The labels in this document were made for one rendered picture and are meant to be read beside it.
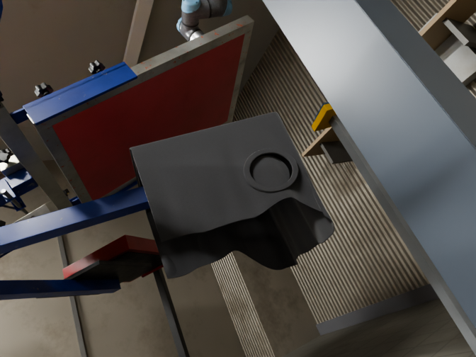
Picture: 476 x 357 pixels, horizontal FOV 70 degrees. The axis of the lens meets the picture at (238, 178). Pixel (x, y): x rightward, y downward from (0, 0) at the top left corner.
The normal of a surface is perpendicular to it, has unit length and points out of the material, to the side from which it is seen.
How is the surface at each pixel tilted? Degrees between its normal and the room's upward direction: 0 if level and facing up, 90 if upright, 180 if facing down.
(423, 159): 90
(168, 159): 92
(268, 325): 90
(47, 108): 90
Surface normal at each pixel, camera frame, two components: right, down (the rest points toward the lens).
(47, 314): 0.43, -0.53
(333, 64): -0.82, 0.12
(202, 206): 0.20, -0.40
